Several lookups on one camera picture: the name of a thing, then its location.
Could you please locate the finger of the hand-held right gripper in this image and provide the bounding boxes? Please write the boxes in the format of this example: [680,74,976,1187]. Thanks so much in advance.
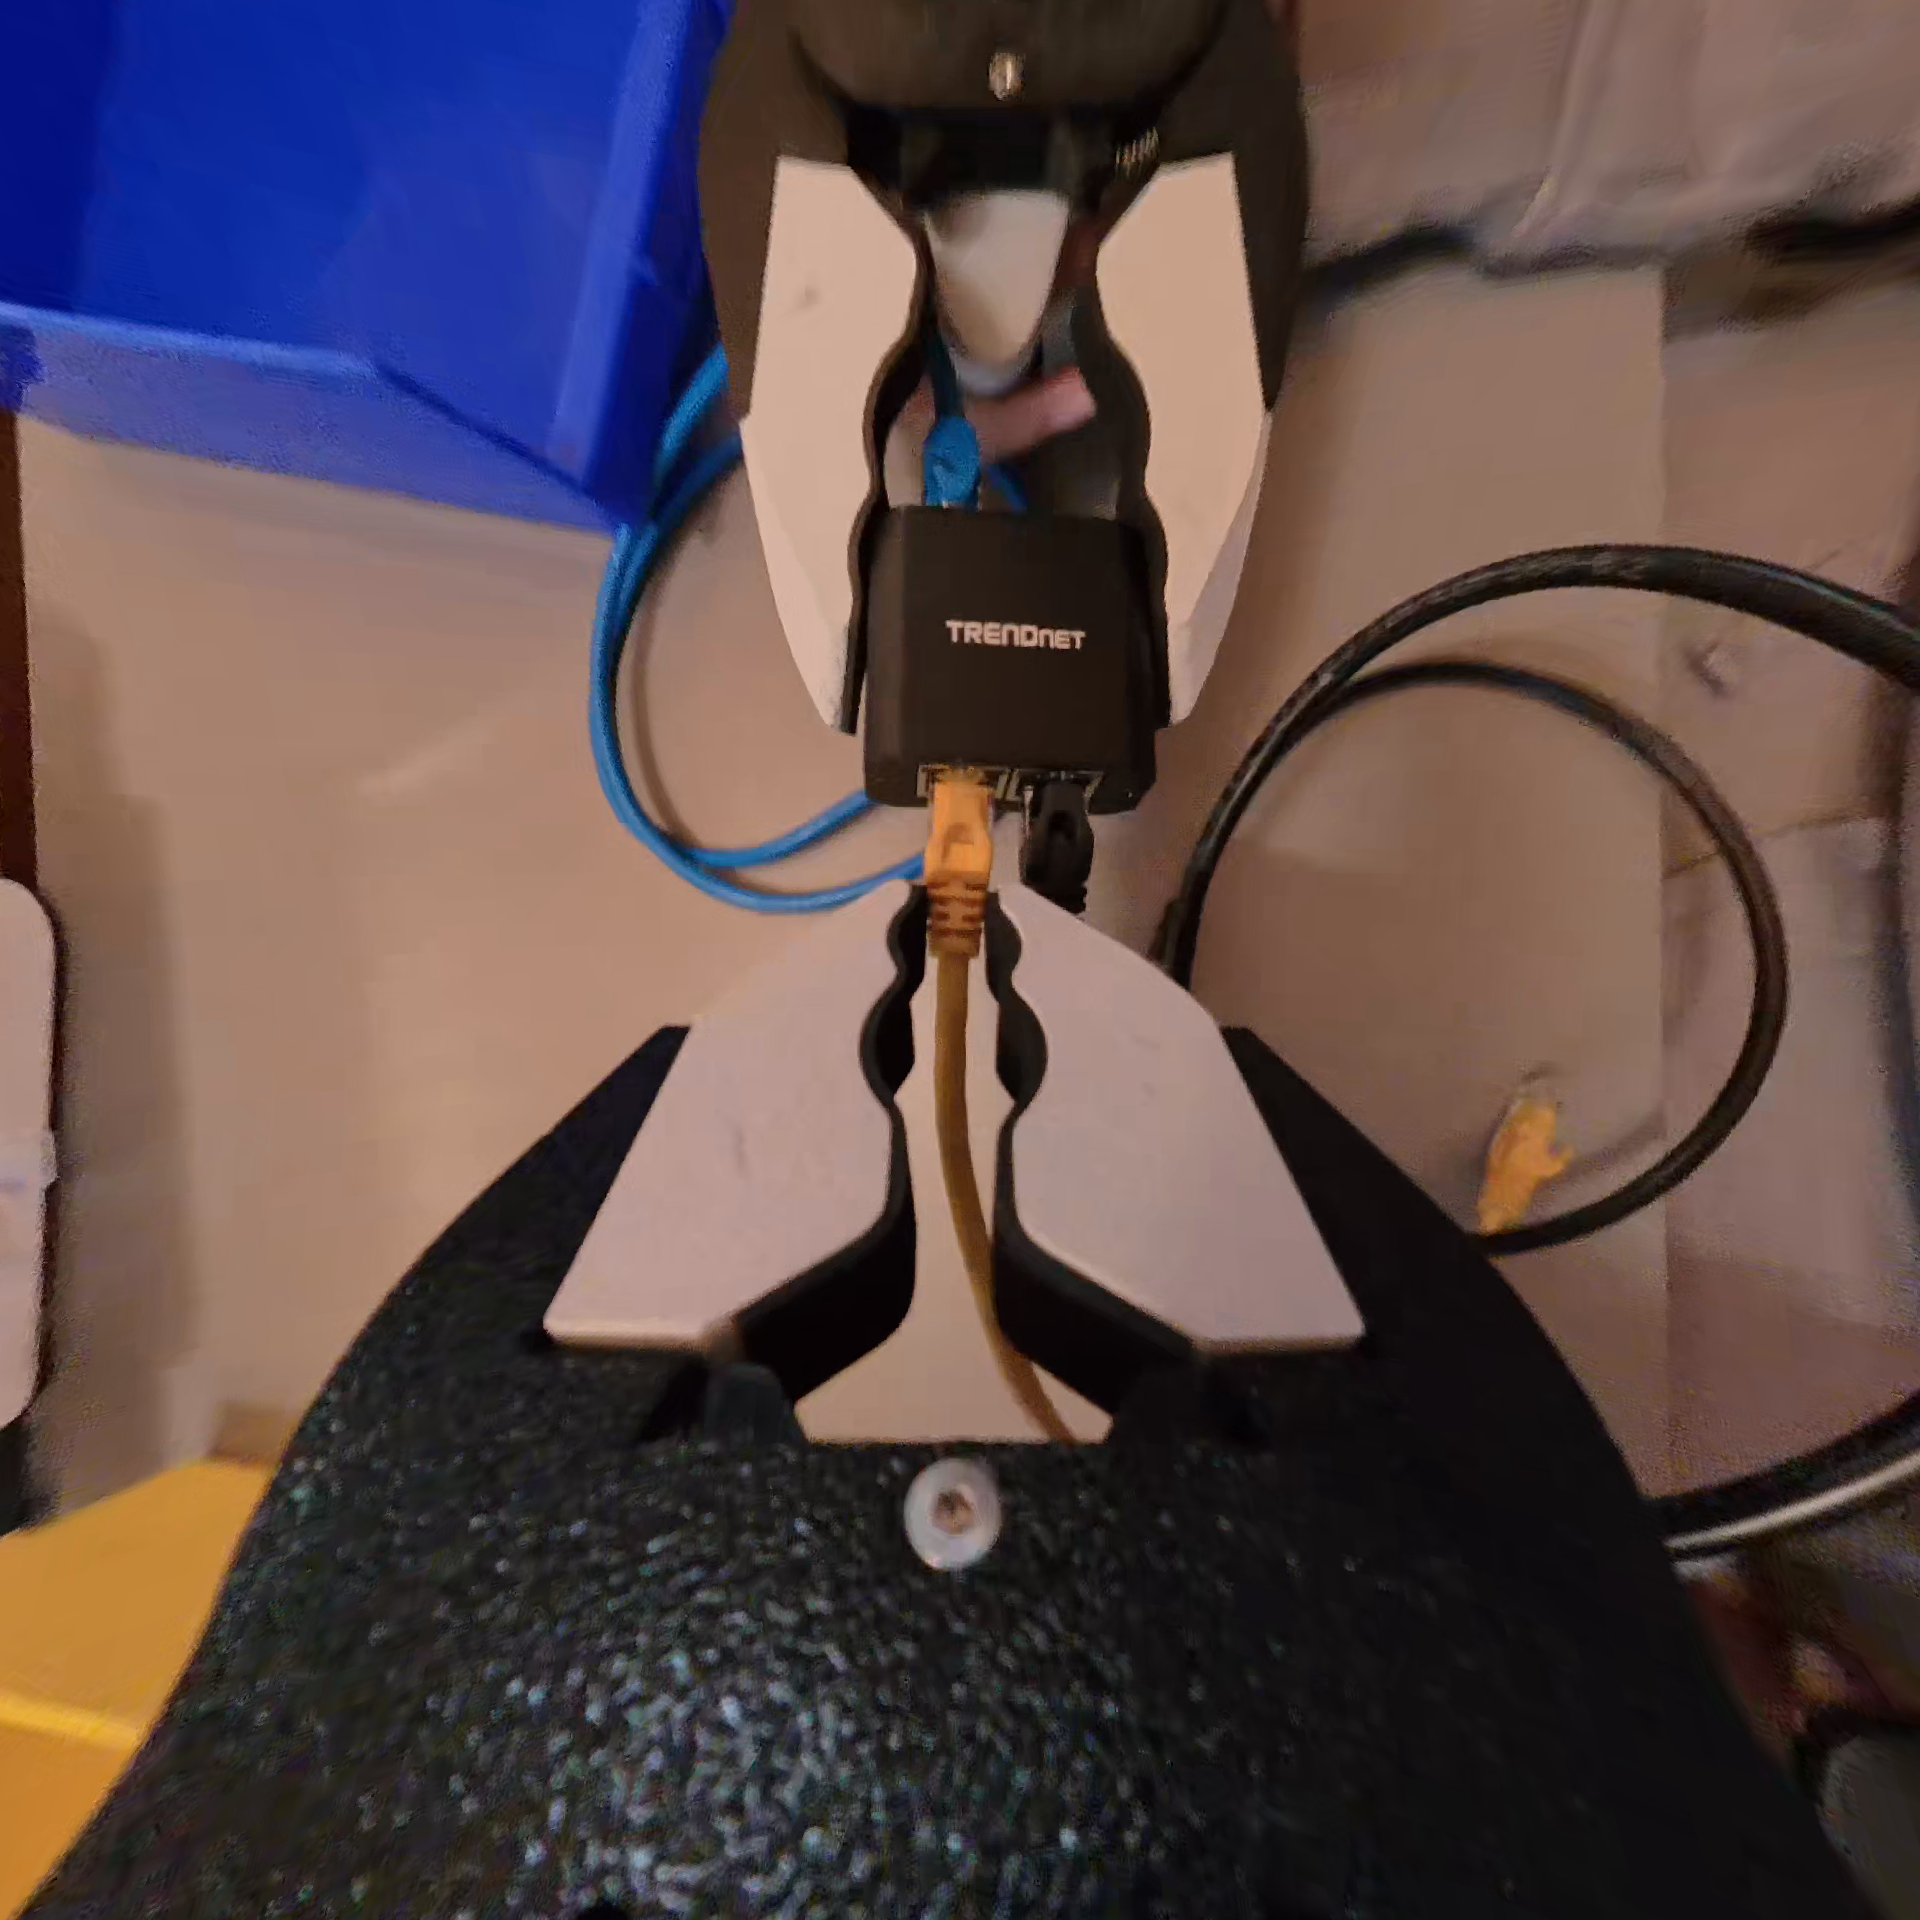
[742,153,933,736]
[1078,162,1277,725]

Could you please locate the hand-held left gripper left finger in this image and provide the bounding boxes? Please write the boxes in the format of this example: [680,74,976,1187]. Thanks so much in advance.
[543,884,920,1412]

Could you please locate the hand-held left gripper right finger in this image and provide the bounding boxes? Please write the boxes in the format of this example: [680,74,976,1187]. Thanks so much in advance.
[989,884,1366,1416]

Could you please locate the yellow ethernet cable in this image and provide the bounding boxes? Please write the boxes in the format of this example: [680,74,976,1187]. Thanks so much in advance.
[918,762,1077,1445]

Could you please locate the black network adapter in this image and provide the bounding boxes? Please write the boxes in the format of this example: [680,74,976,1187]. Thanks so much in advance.
[852,505,1172,816]

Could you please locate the blue ethernet cable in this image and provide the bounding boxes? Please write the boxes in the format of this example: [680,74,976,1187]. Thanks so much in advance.
[589,335,1038,917]

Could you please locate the black cable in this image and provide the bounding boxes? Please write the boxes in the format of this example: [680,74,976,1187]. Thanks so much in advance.
[1020,544,1920,1258]

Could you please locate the blue plastic bin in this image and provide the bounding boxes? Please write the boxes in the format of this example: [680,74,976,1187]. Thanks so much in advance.
[0,0,740,537]

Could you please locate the grey desk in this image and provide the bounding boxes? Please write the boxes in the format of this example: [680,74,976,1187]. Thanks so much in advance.
[0,225,1920,1653]

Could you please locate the person's right hand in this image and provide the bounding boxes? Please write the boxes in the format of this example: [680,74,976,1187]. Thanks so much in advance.
[982,372,1093,459]

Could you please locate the clear document stand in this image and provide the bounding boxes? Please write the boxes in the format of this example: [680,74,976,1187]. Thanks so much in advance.
[0,883,61,1432]

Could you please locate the large yellow plastic bin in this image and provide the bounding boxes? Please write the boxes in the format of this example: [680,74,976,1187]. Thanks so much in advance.
[0,1458,274,1920]

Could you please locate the yellow cable plug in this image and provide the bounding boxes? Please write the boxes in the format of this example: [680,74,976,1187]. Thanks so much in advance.
[1477,1093,1578,1234]

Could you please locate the thin dark cable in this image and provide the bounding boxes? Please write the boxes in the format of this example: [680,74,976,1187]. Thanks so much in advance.
[1661,1387,1920,1572]

